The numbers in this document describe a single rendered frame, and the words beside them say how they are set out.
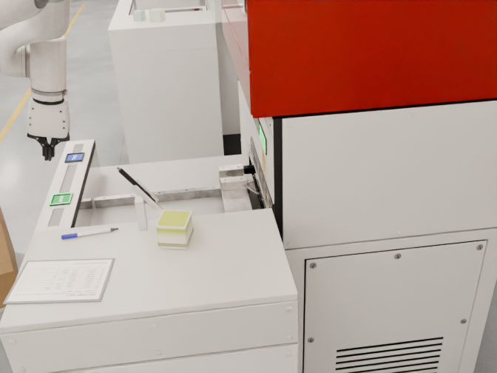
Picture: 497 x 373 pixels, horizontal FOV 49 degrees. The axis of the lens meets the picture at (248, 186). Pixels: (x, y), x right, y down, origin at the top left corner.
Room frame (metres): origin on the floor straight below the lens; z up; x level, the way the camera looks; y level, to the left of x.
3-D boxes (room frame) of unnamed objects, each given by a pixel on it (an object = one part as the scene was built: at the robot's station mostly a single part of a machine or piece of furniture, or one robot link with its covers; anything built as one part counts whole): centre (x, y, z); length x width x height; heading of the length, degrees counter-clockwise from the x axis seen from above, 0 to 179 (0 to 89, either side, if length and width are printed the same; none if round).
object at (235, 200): (1.42, 0.04, 0.87); 0.36 x 0.08 x 0.03; 6
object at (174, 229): (1.10, 0.18, 1.00); 0.07 x 0.07 x 0.07; 81
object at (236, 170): (1.58, 0.06, 0.89); 0.08 x 0.03 x 0.03; 96
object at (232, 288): (1.03, 0.23, 0.89); 0.62 x 0.35 x 0.14; 96
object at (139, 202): (1.17, 0.26, 1.03); 0.06 x 0.04 x 0.13; 96
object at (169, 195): (1.54, 0.25, 0.84); 0.50 x 0.02 x 0.03; 96
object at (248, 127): (1.64, -0.03, 1.02); 0.82 x 0.03 x 0.40; 6
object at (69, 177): (1.45, 0.54, 0.89); 0.55 x 0.09 x 0.14; 6
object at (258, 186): (1.46, -0.03, 0.89); 0.44 x 0.02 x 0.10; 6
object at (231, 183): (1.50, 0.05, 0.89); 0.08 x 0.03 x 0.03; 96
